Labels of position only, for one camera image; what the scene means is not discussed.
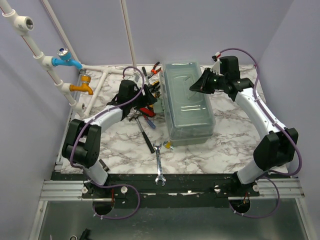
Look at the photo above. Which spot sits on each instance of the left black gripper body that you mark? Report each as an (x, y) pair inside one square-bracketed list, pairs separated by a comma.
[(138, 102)]

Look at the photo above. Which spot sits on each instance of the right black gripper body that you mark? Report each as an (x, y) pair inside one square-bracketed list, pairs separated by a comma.
[(225, 79)]

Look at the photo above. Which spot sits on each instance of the red black utility knife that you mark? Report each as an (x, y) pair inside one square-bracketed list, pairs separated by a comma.
[(147, 112)]

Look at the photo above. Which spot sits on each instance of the blue red screwdriver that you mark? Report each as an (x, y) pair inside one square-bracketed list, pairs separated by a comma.
[(149, 122)]

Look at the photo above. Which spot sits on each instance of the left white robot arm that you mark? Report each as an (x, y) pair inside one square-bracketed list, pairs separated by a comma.
[(83, 138)]

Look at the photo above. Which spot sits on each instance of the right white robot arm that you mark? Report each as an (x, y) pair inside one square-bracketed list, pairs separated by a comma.
[(277, 142)]

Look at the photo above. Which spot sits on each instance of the orange black long-nose pliers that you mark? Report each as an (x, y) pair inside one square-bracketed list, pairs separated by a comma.
[(155, 70)]

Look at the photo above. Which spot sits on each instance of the orange plastic tap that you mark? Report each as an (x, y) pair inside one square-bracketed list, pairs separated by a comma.
[(84, 87)]

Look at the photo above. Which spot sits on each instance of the yellow hex key set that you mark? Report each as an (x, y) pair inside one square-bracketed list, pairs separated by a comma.
[(168, 145)]

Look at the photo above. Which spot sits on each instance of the blue plastic tap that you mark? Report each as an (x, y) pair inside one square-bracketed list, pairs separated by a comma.
[(65, 59)]

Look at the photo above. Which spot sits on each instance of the silver open-end wrench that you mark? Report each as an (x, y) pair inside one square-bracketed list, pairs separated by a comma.
[(160, 177)]

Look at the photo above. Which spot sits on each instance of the silver socket bar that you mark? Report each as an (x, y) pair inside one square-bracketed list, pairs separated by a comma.
[(104, 166)]

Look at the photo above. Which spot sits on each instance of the white pvc pipe assembly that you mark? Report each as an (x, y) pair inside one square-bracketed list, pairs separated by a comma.
[(25, 24)]

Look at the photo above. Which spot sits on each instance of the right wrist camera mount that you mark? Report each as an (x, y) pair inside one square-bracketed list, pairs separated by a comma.
[(216, 65)]

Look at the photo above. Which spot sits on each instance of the claw hammer black handle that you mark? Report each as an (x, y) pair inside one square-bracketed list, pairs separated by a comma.
[(147, 140)]

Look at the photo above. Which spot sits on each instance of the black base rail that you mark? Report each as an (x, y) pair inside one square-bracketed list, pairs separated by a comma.
[(128, 191)]

